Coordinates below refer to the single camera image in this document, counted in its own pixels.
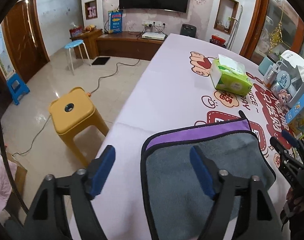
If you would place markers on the green tissue pack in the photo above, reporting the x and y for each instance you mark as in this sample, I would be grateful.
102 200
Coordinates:
229 75

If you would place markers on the blue standing poster board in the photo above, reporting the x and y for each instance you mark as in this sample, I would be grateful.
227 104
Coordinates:
115 21

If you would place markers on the white set-top box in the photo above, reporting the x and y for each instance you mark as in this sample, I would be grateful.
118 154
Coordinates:
154 36

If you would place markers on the brown wooden side cabinet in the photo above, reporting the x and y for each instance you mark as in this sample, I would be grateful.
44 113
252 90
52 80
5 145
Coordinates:
89 38

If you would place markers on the black space heater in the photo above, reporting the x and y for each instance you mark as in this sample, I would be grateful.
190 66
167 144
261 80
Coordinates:
188 30

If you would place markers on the red tissue box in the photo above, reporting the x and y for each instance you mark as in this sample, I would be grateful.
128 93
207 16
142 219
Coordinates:
75 30

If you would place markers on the light blue round stool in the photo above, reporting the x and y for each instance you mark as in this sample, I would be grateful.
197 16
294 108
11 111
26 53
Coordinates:
80 50

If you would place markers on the light blue mug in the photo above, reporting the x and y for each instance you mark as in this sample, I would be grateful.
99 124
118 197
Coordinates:
265 64

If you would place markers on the pink cartoon figure toy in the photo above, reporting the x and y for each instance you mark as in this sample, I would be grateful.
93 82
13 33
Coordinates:
283 99

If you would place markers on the fruit plate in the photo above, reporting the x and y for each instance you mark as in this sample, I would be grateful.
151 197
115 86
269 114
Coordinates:
89 28

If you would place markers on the blue yellow cartoon box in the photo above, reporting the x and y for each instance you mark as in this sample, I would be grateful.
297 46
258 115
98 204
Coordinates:
295 117

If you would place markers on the clear glass jug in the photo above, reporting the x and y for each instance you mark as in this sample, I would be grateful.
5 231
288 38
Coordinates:
286 75

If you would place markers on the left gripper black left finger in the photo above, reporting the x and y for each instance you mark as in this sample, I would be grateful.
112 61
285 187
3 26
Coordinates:
47 217

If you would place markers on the red basket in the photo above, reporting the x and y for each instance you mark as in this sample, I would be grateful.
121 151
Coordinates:
218 41

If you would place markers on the black floor scale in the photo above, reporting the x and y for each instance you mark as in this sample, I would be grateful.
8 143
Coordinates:
100 61

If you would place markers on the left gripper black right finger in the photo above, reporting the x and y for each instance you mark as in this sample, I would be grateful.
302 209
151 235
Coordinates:
256 219

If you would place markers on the brown wooden door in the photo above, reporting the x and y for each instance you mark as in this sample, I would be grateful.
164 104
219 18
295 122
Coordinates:
23 39

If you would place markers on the blue plastic step stool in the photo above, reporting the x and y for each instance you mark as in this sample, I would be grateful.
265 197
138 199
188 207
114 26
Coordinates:
17 87

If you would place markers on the white plastic bag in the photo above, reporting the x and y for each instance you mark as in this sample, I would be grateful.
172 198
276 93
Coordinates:
294 63

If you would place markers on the purple and grey towel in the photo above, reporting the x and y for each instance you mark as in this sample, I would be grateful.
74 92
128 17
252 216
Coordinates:
180 171

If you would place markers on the low wooden tv bench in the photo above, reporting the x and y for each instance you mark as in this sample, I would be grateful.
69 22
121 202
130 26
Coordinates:
129 45

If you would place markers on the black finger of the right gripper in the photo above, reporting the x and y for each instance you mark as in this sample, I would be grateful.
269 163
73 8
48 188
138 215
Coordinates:
280 149
290 139

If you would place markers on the pink cloth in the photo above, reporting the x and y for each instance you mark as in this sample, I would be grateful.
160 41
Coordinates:
0 179

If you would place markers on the yellow plastic stool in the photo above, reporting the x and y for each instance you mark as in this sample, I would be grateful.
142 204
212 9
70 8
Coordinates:
71 114

